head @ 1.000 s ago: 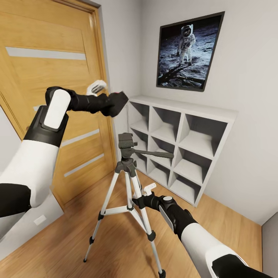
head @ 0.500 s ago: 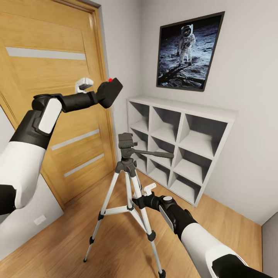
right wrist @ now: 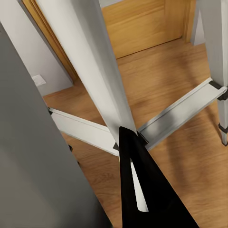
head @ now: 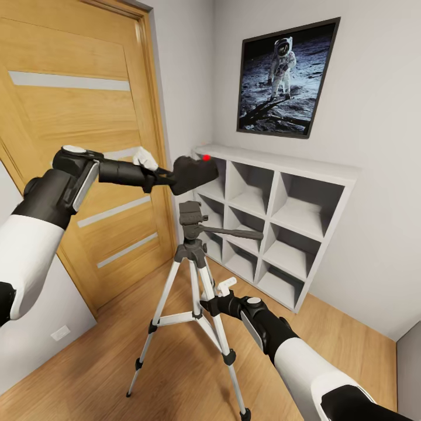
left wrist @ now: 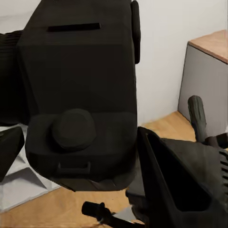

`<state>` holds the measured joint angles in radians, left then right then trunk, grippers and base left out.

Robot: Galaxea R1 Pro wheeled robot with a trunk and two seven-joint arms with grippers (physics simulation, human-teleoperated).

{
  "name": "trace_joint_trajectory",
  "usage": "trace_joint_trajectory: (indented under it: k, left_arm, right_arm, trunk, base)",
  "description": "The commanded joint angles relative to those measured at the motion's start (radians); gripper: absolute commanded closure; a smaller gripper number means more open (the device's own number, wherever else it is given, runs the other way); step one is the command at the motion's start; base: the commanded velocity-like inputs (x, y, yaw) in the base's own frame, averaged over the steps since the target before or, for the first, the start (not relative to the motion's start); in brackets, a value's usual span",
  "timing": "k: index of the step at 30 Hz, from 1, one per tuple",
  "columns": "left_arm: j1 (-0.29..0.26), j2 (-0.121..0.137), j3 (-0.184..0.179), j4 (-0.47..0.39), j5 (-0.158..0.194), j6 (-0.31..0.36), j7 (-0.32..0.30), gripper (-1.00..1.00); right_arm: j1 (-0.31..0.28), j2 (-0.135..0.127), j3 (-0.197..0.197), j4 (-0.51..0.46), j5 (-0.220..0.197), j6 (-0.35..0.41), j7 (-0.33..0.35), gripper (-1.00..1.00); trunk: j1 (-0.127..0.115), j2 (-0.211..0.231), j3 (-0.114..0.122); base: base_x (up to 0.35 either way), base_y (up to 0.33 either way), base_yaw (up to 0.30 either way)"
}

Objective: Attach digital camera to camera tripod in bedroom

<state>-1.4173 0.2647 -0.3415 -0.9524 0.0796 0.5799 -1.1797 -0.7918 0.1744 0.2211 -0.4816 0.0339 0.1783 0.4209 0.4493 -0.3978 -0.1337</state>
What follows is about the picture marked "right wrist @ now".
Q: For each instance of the door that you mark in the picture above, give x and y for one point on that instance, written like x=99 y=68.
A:
x=133 y=25

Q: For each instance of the camera tripod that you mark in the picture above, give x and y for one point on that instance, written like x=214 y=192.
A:
x=41 y=183

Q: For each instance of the wall socket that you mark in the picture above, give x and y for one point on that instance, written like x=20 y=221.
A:
x=38 y=80

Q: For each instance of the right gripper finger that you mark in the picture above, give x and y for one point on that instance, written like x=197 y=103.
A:
x=166 y=210

